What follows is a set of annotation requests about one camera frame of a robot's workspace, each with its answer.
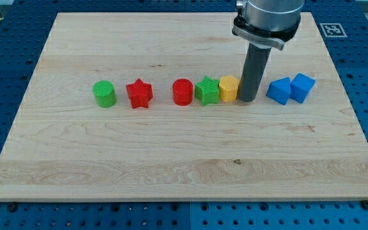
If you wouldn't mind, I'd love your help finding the yellow hexagon block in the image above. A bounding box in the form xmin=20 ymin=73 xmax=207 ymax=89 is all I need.
xmin=218 ymin=75 xmax=240 ymax=102

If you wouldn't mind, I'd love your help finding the red star block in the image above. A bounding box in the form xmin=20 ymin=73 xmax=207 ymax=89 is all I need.
xmin=126 ymin=79 xmax=153 ymax=109

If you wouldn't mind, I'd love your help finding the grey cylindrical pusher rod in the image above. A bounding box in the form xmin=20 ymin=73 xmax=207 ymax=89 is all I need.
xmin=238 ymin=43 xmax=271 ymax=102

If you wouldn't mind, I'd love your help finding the green cylinder block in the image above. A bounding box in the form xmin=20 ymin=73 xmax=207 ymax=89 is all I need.
xmin=92 ymin=80 xmax=117 ymax=108

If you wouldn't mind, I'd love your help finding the green star block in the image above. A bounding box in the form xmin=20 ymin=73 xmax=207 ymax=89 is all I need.
xmin=195 ymin=76 xmax=220 ymax=105

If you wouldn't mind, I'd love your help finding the blue cube block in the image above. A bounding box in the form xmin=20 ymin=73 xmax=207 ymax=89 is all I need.
xmin=290 ymin=73 xmax=316 ymax=104

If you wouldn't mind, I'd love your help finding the blue triangular prism block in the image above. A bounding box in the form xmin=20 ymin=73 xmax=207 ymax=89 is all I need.
xmin=266 ymin=77 xmax=291 ymax=105

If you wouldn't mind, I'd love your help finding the white fiducial marker tag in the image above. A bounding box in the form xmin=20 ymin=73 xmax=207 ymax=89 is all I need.
xmin=319 ymin=22 xmax=347 ymax=38

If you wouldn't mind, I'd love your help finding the wooden board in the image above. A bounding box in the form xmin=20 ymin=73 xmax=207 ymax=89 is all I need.
xmin=0 ymin=13 xmax=368 ymax=202

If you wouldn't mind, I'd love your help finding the red cylinder block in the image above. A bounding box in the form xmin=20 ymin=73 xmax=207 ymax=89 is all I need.
xmin=172 ymin=79 xmax=193 ymax=106

